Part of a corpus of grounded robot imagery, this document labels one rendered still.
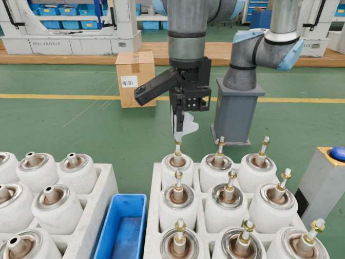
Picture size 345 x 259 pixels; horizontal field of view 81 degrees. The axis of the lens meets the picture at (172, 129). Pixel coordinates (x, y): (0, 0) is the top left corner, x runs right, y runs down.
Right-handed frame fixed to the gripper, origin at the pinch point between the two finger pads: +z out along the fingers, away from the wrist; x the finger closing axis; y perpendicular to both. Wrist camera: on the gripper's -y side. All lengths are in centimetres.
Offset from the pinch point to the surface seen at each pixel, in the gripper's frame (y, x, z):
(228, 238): 5.5, -23.7, 8.9
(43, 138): -60, 59, 34
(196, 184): 5.8, -3.3, 16.4
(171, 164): -1.4, -0.9, 9.1
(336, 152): 37.9, -12.8, 1.5
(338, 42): 236, 170, 18
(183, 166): 1.8, -2.5, 9.0
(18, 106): -89, 105, 34
